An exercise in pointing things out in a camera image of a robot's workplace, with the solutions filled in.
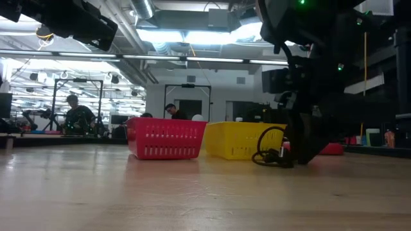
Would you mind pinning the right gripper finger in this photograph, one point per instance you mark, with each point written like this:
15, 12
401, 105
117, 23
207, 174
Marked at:
306, 141

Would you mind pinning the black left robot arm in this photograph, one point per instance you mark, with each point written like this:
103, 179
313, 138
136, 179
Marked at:
13, 8

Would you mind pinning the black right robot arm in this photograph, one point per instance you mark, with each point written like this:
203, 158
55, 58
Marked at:
305, 22

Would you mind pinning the white storage bin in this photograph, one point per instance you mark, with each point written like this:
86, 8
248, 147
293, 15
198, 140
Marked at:
372, 137

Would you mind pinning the red desk lamp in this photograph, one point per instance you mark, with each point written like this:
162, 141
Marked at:
332, 149

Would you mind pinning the small yellow slotted basket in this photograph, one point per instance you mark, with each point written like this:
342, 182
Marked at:
237, 141

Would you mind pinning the orange bottle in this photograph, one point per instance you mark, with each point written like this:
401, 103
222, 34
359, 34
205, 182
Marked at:
389, 138

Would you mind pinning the long ceiling light strip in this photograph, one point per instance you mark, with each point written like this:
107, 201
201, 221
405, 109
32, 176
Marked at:
151, 57

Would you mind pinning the person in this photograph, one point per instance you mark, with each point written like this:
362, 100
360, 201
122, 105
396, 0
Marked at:
146, 115
176, 112
78, 117

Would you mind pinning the black monitor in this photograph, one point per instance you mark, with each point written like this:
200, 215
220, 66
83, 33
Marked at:
5, 106

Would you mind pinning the white round object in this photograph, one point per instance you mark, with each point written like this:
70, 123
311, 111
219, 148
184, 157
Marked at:
197, 117

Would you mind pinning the small red slotted basket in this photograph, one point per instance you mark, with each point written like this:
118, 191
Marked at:
167, 141

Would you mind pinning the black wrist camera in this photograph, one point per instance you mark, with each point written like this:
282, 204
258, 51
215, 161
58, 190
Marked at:
274, 81

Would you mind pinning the black robot station frame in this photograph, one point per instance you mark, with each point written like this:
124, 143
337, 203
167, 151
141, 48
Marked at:
54, 106
187, 85

